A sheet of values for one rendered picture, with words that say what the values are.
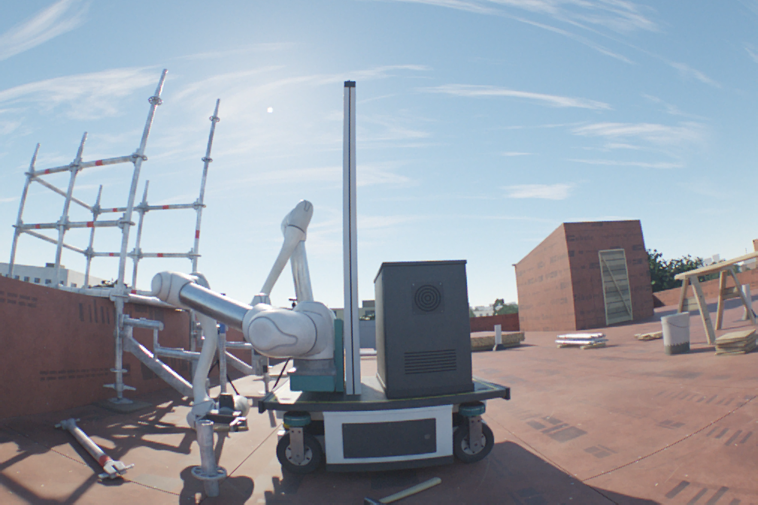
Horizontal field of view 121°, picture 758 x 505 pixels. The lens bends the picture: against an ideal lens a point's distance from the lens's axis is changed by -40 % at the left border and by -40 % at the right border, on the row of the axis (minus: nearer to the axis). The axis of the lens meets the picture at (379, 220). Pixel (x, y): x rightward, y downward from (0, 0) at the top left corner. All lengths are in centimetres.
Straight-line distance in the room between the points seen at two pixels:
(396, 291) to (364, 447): 60
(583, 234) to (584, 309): 205
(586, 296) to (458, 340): 891
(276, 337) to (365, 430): 48
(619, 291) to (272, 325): 1025
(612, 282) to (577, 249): 147
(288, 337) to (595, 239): 1000
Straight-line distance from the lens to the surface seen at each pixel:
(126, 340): 252
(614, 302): 1074
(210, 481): 131
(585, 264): 1030
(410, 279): 137
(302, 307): 132
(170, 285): 154
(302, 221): 188
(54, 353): 233
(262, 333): 112
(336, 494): 133
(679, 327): 374
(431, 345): 138
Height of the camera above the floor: 60
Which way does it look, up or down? 17 degrees up
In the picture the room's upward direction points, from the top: 2 degrees counter-clockwise
